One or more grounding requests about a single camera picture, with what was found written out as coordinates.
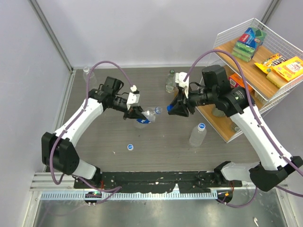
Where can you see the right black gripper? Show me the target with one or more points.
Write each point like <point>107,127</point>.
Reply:
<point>181,103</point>

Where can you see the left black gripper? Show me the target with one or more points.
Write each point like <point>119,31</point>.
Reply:
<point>135,112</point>

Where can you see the dark blue bottle cap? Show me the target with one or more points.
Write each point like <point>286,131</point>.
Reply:
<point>169,107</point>

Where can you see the blue label water bottle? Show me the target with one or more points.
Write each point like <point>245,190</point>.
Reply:
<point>150,114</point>

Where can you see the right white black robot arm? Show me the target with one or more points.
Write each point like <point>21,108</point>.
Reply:
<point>275,165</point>

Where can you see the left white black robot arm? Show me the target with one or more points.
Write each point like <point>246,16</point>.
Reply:
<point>59,148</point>

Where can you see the green cap glass bottle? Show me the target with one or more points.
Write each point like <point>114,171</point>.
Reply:
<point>170,84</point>

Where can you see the clear bottle blue cap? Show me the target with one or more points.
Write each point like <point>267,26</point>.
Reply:
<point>198,135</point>

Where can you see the blue white bottle cap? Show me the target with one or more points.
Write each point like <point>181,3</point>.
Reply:
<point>130,147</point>

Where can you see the clear empty plastic bottle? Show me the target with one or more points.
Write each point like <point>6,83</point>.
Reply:
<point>89,78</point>

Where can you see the green grey cup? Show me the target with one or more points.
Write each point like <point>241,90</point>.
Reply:
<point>218,113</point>

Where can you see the orange red box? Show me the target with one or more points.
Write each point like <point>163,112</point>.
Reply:
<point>236,81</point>

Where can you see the green sponge pack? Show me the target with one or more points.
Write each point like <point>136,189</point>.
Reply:
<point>248,44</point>

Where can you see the yellow candy bag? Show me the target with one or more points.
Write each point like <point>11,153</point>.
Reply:
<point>267,65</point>

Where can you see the yellow sponge pack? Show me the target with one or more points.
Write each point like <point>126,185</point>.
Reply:
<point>285,72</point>

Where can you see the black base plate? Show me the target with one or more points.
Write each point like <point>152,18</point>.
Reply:
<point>161,182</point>

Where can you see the white wire shelf rack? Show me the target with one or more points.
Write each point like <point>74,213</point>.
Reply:
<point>266,95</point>

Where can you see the white slotted cable duct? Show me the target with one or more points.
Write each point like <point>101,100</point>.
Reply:
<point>88,195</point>

